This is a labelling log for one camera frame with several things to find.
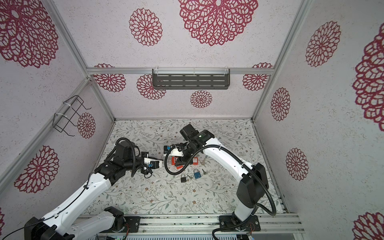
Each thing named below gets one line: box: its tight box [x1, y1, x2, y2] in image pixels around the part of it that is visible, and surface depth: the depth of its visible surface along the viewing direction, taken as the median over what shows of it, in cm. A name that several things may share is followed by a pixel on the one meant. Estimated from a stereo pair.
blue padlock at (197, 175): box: [193, 168, 202, 180], surface depth 92 cm
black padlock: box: [180, 173, 187, 183], surface depth 90 cm
